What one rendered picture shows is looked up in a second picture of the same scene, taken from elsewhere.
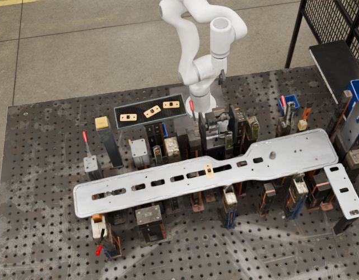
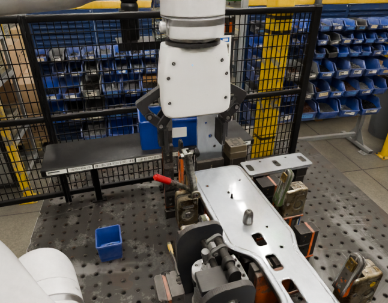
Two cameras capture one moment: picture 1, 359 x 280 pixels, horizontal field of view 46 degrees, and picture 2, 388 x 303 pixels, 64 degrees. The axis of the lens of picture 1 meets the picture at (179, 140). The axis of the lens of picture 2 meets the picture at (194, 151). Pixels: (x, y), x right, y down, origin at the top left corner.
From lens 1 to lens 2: 1.83 m
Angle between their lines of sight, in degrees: 69
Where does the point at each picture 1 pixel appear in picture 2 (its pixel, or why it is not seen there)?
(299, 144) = (218, 192)
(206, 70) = (68, 274)
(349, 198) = (284, 160)
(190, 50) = (8, 266)
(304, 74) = (51, 228)
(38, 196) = not seen: outside the picture
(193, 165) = not seen: outside the picture
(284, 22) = not seen: outside the picture
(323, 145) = (217, 174)
